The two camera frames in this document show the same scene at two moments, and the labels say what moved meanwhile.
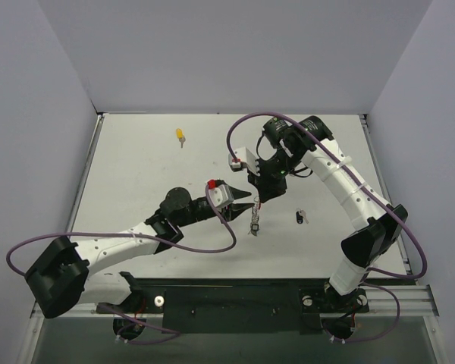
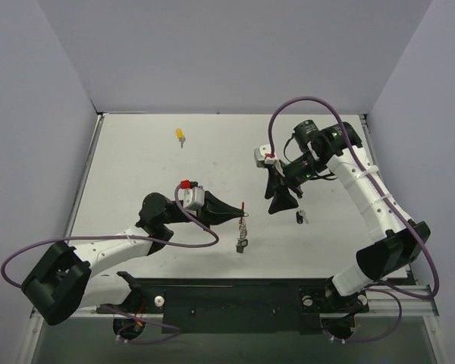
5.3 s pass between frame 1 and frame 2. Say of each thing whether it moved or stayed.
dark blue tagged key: stayed
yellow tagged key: stayed
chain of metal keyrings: moved
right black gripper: moved
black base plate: stayed
